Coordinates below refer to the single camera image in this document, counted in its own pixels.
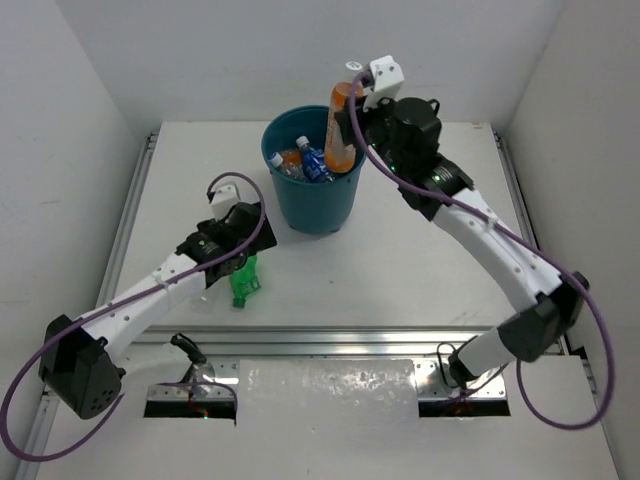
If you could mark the aluminium table frame rails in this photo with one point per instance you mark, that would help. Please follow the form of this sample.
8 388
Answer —
322 350

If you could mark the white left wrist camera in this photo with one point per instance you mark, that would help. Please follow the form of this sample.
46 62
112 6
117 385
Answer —
222 199

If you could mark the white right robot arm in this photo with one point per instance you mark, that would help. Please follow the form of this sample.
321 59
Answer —
546 305

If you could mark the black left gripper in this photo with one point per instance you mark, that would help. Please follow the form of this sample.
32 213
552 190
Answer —
257 239

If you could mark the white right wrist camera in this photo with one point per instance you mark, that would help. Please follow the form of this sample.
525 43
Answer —
384 80

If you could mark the crushed green plastic bottle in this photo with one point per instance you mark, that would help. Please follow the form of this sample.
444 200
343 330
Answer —
244 283

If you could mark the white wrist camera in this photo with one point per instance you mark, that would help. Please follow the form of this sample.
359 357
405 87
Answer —
384 80
222 199

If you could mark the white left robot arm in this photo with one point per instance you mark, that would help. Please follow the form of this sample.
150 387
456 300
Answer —
84 368

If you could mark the clear bottle far left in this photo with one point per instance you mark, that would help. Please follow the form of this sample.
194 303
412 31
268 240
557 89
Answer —
202 304

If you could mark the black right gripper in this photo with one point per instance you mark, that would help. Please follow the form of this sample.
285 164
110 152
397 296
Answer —
345 119

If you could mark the orange bottle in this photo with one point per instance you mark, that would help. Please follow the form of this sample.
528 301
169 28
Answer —
292 156
339 157

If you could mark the teal plastic bin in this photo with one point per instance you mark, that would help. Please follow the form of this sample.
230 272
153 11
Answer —
320 208

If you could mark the clear bottle white cap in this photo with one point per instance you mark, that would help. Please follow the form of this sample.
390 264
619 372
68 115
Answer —
286 168

